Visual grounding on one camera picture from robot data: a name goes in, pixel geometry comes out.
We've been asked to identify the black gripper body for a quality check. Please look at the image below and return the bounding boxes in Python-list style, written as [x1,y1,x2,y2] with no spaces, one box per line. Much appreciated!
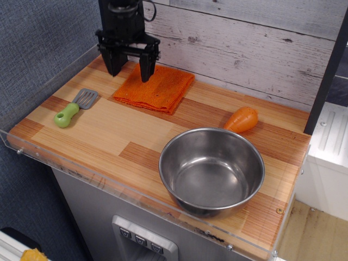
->
[96,2,160,57]

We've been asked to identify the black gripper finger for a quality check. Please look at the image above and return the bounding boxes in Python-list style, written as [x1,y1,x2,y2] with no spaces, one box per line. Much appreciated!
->
[139,48,159,83]
[98,43,128,77]

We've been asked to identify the orange cloth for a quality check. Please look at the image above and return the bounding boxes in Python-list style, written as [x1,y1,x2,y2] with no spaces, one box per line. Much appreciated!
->
[113,64,195,115]

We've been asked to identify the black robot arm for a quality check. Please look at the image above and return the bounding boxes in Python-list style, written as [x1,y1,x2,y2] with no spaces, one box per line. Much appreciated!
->
[96,1,160,83]

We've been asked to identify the silver metal bowl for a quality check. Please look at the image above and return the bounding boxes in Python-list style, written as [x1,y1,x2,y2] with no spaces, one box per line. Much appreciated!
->
[158,128,265,218]

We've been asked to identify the orange toy carrot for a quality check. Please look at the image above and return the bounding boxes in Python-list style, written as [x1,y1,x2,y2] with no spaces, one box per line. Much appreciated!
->
[223,107,258,133]

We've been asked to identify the clear acrylic table guard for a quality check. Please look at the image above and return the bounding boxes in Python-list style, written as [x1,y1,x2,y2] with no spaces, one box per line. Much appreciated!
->
[1,47,309,260]

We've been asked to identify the grey toy fridge cabinet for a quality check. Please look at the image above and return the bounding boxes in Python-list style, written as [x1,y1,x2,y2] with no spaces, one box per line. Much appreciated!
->
[53,169,269,260]

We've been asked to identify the silver dispenser button panel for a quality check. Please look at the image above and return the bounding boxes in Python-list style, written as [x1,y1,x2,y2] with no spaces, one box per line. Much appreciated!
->
[112,215,179,260]

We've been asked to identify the yellow object bottom left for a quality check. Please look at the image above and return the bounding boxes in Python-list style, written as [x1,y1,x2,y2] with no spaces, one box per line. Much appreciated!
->
[20,248,49,261]

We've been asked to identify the white side cabinet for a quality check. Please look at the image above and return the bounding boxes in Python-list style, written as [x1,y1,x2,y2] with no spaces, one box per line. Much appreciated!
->
[294,102,348,222]

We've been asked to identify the black left vertical post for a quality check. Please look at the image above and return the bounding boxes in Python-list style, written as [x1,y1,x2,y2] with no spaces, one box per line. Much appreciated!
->
[98,0,128,74]

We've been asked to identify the black vertical post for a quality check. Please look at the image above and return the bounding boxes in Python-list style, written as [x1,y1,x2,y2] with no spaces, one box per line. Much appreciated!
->
[98,0,128,74]
[303,10,347,135]

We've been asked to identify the green handled grey spatula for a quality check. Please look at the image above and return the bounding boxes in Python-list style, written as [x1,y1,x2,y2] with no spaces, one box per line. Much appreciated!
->
[54,88,98,128]

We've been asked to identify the black right vertical post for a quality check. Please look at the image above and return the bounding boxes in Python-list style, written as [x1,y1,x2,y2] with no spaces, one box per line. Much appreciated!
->
[303,10,347,135]

